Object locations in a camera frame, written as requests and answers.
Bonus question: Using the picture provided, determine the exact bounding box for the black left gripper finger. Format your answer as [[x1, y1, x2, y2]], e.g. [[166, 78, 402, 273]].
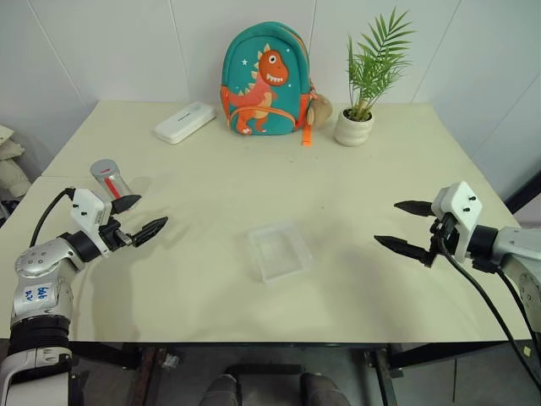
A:
[[133, 216, 170, 248], [111, 195, 143, 213]]

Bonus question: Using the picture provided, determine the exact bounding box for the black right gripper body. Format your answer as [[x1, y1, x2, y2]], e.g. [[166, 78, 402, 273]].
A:
[[427, 212, 461, 260]]

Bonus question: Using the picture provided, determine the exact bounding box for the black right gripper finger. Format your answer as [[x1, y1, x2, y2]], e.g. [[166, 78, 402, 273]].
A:
[[393, 200, 435, 219], [373, 234, 437, 268]]

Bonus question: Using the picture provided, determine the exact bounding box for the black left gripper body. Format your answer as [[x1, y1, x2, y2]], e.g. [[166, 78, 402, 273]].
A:
[[99, 215, 137, 255]]

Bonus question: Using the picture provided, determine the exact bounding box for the small red-labelled jar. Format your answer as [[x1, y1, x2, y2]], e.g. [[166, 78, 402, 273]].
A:
[[93, 167, 128, 202]]

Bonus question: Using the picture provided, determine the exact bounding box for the small white round object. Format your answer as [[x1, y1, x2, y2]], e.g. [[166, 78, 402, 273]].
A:
[[89, 158, 120, 179]]

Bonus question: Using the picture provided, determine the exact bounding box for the clear plastic rectangular container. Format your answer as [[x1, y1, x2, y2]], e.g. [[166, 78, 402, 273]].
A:
[[247, 219, 314, 285]]

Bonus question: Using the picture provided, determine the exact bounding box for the black slanted metal bar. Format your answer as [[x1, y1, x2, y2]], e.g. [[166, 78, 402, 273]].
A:
[[504, 167, 541, 213]]

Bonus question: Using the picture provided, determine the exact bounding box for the white ribbed plant pot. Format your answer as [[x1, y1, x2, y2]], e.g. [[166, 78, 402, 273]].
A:
[[334, 107, 375, 148]]

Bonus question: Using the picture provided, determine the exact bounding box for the white rectangular case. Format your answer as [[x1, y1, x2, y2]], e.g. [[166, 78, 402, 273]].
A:
[[152, 101, 216, 146]]

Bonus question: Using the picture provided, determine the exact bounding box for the beige padded cloth bundle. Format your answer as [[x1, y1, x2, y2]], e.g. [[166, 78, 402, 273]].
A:
[[0, 124, 34, 200]]

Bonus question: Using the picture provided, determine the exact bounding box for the beige plush backpack charm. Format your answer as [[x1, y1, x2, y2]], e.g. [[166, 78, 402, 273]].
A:
[[306, 92, 335, 130]]

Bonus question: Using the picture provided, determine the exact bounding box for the green palm plant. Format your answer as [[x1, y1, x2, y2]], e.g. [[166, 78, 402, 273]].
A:
[[346, 8, 415, 122]]

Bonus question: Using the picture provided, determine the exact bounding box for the dark grey rounded shape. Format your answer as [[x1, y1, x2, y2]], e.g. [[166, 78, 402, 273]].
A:
[[201, 374, 243, 406], [301, 371, 344, 406]]

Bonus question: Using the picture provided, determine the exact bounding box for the teal dinosaur backpack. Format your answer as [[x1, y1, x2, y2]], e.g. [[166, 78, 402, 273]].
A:
[[219, 23, 317, 137]]

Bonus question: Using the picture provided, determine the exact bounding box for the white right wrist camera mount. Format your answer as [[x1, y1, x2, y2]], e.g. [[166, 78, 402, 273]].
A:
[[430, 181, 484, 259]]

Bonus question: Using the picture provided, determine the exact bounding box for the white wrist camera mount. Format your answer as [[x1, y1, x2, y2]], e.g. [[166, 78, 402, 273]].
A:
[[69, 189, 114, 257], [430, 181, 484, 259]]

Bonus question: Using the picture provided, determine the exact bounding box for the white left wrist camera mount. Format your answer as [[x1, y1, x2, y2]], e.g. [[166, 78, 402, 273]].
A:
[[69, 189, 114, 257]]

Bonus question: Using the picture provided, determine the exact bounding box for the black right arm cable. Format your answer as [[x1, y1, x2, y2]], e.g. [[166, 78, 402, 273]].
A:
[[437, 236, 541, 394]]

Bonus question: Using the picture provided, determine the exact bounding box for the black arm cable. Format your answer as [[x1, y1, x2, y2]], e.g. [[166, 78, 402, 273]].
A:
[[28, 188, 75, 250], [437, 236, 541, 394]]

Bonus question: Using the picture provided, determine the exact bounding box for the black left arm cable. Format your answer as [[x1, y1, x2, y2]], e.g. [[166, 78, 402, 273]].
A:
[[28, 188, 75, 250]]

